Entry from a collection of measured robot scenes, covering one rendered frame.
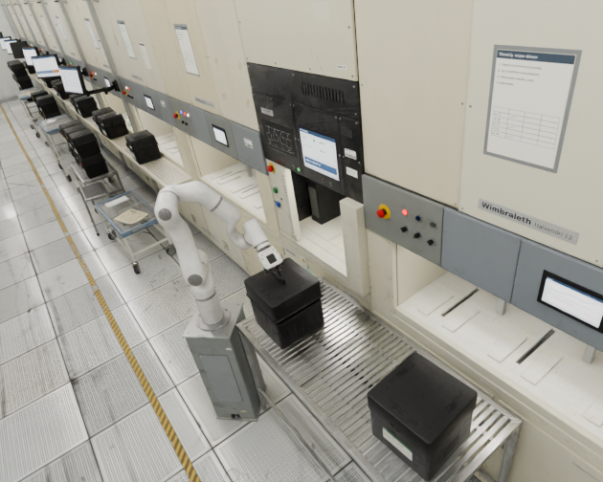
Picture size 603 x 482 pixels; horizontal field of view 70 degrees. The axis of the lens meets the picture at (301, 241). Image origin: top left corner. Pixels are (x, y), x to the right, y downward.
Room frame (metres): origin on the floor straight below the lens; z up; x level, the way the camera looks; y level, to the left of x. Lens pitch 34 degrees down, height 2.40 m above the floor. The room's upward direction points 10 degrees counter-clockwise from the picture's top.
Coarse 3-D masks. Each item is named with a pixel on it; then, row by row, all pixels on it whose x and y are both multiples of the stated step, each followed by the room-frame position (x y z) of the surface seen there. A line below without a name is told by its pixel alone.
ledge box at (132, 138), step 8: (128, 136) 4.51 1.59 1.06; (136, 136) 4.45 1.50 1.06; (144, 136) 4.42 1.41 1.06; (152, 136) 4.41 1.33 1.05; (128, 144) 4.45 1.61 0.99; (136, 144) 4.33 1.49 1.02; (144, 144) 4.36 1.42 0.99; (152, 144) 4.39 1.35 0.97; (136, 152) 4.31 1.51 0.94; (144, 152) 4.35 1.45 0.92; (152, 152) 4.39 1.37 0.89; (136, 160) 4.36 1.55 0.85; (144, 160) 4.34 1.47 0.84; (152, 160) 4.38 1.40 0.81
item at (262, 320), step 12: (300, 312) 1.59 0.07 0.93; (312, 312) 1.63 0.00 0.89; (264, 324) 1.65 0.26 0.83; (276, 324) 1.53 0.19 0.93; (288, 324) 1.55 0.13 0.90; (300, 324) 1.58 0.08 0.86; (312, 324) 1.62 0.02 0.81; (276, 336) 1.55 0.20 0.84; (288, 336) 1.55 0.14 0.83; (300, 336) 1.58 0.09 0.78
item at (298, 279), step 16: (288, 272) 1.77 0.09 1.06; (304, 272) 1.75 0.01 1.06; (256, 288) 1.68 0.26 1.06; (272, 288) 1.66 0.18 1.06; (288, 288) 1.64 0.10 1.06; (304, 288) 1.62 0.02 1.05; (320, 288) 1.65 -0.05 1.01; (256, 304) 1.67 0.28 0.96; (272, 304) 1.54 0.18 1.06; (288, 304) 1.56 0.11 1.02; (304, 304) 1.60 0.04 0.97; (272, 320) 1.53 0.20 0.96
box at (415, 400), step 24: (408, 360) 1.13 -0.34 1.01; (384, 384) 1.03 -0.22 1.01; (408, 384) 1.02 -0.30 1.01; (432, 384) 1.00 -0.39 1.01; (456, 384) 0.98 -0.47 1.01; (384, 408) 0.94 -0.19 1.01; (408, 408) 0.92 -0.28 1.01; (432, 408) 0.90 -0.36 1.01; (456, 408) 0.89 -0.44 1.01; (384, 432) 0.95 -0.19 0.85; (408, 432) 0.85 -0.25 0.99; (432, 432) 0.82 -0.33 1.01; (456, 432) 0.87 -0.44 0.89; (408, 456) 0.85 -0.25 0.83; (432, 456) 0.79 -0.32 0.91
